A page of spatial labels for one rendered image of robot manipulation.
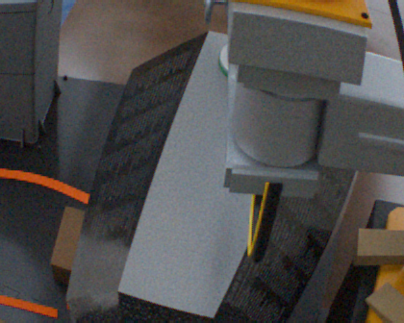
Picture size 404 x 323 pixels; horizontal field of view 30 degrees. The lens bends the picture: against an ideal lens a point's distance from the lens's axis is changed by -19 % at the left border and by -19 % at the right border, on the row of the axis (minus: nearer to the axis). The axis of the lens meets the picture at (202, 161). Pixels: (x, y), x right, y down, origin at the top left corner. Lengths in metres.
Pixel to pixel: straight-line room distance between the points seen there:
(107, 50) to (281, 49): 2.59
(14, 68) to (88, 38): 0.90
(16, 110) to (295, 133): 1.93
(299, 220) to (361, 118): 0.76
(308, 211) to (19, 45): 1.38
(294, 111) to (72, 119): 2.07
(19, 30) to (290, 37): 1.85
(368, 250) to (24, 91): 1.70
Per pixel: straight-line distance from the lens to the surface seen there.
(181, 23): 4.10
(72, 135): 3.51
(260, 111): 1.62
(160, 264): 2.06
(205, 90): 2.46
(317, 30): 1.36
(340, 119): 1.61
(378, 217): 2.40
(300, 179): 1.72
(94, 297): 2.08
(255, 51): 1.40
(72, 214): 3.08
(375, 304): 2.13
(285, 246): 2.24
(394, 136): 1.65
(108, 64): 3.85
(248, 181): 1.72
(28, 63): 3.18
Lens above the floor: 2.54
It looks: 47 degrees down
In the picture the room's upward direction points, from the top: 6 degrees clockwise
